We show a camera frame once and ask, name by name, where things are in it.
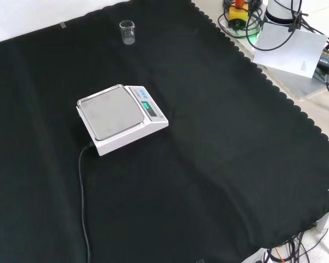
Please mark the small clear glass beaker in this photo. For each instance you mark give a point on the small clear glass beaker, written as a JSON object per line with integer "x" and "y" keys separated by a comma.
{"x": 127, "y": 35}

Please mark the black bench cloth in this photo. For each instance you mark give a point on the black bench cloth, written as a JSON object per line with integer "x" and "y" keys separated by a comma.
{"x": 214, "y": 153}

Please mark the white electronic balance steel pan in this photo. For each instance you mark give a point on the white electronic balance steel pan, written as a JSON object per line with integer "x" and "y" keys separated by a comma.
{"x": 112, "y": 115}

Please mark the yellow stop button box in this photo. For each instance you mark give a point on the yellow stop button box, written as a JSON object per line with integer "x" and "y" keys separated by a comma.
{"x": 237, "y": 14}

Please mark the grey tape strip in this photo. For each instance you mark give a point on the grey tape strip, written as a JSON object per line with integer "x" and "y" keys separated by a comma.
{"x": 63, "y": 25}

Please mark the pale white board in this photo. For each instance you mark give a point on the pale white board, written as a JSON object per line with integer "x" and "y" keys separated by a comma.
{"x": 293, "y": 52}

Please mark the black power adapter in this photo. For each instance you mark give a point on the black power adapter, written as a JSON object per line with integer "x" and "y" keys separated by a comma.
{"x": 328, "y": 59}

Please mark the grey metal base plate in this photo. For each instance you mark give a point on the grey metal base plate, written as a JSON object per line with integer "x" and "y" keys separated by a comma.
{"x": 299, "y": 83}

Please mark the white bench bracket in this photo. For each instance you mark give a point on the white bench bracket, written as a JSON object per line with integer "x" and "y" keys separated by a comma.
{"x": 326, "y": 220}

